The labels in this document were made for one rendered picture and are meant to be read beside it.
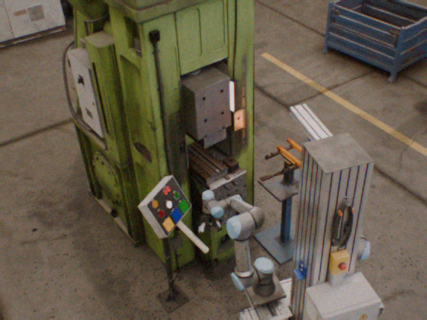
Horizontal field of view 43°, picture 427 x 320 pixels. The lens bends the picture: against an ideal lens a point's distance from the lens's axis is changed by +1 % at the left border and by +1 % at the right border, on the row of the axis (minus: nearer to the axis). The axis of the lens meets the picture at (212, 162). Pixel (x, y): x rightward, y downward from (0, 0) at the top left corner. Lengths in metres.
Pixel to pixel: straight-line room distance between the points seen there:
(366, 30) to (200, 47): 4.02
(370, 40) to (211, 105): 3.98
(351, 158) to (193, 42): 1.48
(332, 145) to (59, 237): 3.22
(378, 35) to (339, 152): 4.76
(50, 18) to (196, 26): 5.48
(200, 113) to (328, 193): 1.39
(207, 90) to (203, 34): 0.36
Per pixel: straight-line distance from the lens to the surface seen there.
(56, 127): 6.67
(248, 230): 3.06
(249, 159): 4.51
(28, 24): 8.79
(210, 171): 4.10
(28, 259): 5.14
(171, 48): 3.50
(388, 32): 7.17
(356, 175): 2.59
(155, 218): 3.61
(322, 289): 3.05
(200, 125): 3.72
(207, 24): 3.62
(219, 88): 3.69
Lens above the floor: 3.61
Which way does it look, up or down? 39 degrees down
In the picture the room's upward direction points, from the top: 3 degrees counter-clockwise
